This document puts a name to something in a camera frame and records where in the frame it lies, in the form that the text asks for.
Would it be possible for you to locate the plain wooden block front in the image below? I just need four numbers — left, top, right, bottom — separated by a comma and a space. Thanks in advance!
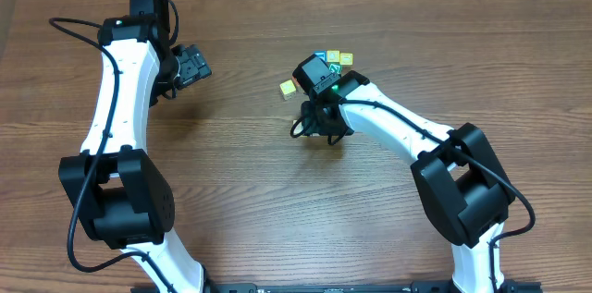
293, 120, 303, 133

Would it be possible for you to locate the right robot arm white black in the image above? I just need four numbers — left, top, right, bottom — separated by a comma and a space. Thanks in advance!
290, 55, 515, 292

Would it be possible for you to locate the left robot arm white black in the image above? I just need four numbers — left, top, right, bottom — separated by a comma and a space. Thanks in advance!
58, 0, 216, 293

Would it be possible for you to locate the green Z wooden block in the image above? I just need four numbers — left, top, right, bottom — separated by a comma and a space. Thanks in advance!
328, 63, 342, 75

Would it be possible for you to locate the blue letter wooden block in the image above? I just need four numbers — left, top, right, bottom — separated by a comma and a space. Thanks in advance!
314, 51, 327, 62

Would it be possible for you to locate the yellow top wooden block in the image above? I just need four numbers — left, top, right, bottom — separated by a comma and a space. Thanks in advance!
326, 50, 340, 63

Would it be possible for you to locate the yellow framed wooden block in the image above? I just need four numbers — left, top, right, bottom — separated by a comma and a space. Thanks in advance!
339, 53, 353, 69

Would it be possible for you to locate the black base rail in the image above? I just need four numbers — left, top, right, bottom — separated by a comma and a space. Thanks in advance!
129, 280, 543, 293

